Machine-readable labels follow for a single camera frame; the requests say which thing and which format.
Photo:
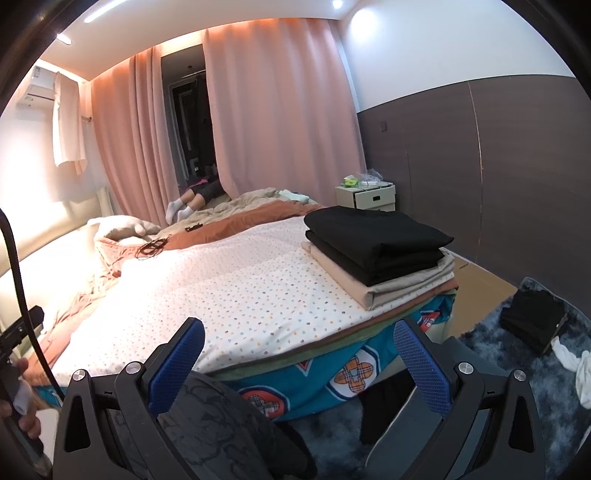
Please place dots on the pile of black clothes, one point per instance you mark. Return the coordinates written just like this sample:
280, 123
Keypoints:
531, 318

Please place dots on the grey shaggy rug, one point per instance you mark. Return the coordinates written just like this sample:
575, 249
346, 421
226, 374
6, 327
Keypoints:
508, 360

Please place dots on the black jacket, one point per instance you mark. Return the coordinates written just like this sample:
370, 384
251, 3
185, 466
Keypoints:
374, 230

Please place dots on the white hanging garment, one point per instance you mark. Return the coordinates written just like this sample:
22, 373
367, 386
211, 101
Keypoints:
69, 124

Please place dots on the cream headboard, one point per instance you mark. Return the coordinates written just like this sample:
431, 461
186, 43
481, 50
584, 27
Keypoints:
46, 240

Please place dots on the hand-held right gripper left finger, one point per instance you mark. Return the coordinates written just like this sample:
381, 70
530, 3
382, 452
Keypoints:
178, 360

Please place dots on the pink curtain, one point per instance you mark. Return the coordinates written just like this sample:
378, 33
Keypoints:
277, 115
129, 138

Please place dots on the white air conditioner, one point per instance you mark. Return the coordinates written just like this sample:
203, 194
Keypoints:
39, 85

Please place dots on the person's grey patterned pants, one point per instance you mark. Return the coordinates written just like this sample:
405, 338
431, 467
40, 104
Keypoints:
221, 415

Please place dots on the long ceiling light strip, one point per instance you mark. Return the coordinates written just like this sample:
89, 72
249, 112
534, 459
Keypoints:
115, 10

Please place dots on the short ceiling light strip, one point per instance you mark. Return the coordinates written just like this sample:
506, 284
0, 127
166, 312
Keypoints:
64, 39

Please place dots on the folded grey garment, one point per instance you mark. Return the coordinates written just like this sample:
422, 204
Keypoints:
415, 284

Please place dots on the beige blanket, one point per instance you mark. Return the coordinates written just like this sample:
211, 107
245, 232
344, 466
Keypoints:
249, 201

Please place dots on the grey flat object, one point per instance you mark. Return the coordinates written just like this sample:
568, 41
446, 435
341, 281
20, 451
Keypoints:
401, 438

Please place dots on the white nightstand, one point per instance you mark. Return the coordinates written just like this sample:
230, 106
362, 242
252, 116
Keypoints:
369, 198

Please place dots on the clear plastic bag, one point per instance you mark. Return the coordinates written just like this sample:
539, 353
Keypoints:
373, 177

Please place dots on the dark glass door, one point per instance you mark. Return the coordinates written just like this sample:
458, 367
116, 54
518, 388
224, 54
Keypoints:
189, 115

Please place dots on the small green object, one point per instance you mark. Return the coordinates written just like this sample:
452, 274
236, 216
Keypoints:
352, 182

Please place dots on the white cloth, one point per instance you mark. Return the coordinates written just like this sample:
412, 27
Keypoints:
572, 360

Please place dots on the white dotted blanket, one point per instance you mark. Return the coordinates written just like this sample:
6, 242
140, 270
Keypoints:
231, 286

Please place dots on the small black clip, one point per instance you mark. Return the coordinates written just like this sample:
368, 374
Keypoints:
194, 227

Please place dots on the mint cloth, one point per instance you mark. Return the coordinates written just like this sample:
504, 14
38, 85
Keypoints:
293, 196

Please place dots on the person's left hand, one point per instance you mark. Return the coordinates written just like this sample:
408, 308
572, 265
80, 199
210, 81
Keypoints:
27, 422

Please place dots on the white pillow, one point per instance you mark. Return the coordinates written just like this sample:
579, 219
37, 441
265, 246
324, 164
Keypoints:
124, 226

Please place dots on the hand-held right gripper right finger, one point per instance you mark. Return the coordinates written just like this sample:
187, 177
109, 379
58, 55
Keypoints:
420, 362

